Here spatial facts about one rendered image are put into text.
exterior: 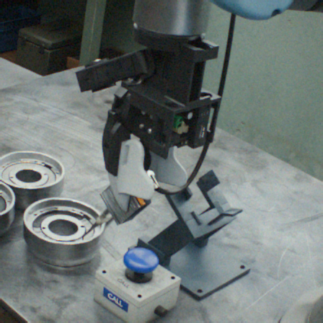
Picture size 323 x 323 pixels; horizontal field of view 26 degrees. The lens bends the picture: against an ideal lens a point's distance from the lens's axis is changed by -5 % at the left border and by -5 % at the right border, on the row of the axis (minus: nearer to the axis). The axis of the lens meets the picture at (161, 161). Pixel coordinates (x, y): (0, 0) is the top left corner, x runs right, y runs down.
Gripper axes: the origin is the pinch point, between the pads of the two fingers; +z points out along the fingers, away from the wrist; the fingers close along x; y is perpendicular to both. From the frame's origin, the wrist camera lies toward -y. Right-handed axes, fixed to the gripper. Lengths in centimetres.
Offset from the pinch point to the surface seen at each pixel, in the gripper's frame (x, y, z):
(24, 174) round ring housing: 3.6, -24.9, 11.1
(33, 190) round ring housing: 0.5, -18.4, 9.5
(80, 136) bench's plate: 21.2, -32.7, 13.1
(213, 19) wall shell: 155, -114, 34
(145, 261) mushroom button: -1.5, 5.0, 5.8
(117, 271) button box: -2.6, 2.0, 8.7
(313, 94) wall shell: 157, -66, 46
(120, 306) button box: -4.6, 4.9, 11.1
